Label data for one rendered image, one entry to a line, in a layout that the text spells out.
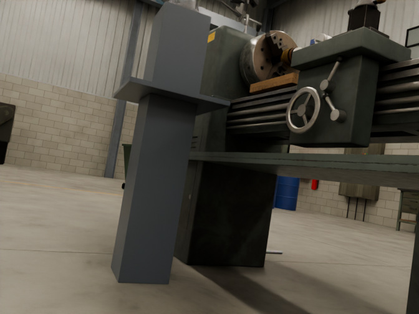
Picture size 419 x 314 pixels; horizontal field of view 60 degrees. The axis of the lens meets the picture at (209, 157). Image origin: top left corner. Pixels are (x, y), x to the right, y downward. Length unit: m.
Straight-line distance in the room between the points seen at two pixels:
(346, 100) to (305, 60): 0.22
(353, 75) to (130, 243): 0.97
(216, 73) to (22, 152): 9.79
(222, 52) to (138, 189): 0.89
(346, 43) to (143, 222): 0.94
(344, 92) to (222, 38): 0.96
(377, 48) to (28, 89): 10.80
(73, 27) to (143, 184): 10.83
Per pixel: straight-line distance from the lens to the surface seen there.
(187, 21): 1.56
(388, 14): 11.02
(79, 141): 11.50
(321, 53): 1.24
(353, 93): 1.15
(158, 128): 1.43
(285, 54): 1.84
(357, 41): 1.15
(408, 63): 1.19
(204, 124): 1.88
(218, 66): 1.93
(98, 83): 11.83
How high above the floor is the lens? 0.44
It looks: 3 degrees up
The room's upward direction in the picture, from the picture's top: 9 degrees clockwise
